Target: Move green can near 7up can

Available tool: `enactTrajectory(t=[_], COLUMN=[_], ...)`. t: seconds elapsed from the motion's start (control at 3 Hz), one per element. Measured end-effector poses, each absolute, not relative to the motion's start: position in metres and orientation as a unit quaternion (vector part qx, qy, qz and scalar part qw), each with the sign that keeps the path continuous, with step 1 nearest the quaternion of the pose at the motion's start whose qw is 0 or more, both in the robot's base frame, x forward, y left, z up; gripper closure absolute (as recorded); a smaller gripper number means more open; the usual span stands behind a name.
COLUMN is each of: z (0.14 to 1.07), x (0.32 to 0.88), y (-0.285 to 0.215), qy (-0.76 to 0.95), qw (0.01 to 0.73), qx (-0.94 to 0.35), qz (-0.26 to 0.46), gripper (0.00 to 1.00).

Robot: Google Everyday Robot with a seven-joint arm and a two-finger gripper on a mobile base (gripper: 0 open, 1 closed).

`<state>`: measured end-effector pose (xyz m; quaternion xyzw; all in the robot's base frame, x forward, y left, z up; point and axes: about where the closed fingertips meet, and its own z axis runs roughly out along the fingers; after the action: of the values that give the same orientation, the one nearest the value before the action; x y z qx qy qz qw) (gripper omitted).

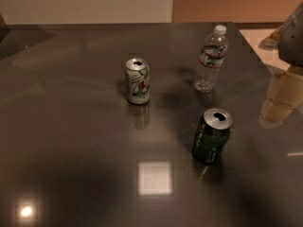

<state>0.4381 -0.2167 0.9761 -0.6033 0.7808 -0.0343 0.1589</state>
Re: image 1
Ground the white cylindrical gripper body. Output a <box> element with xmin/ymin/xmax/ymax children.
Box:
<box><xmin>278</xmin><ymin>2</ymin><xmax>303</xmax><ymax>67</ymax></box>

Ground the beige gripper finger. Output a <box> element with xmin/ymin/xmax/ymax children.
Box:
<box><xmin>258</xmin><ymin>66</ymin><xmax>303</xmax><ymax>124</ymax></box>

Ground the dark green soda can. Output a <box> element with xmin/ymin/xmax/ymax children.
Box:
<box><xmin>192</xmin><ymin>108</ymin><xmax>233</xmax><ymax>165</ymax></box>

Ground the white 7up can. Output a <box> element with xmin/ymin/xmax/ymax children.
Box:
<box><xmin>125</xmin><ymin>58</ymin><xmax>150</xmax><ymax>105</ymax></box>

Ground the clear plastic water bottle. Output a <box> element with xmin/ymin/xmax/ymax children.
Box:
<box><xmin>194</xmin><ymin>25</ymin><xmax>228</xmax><ymax>93</ymax></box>

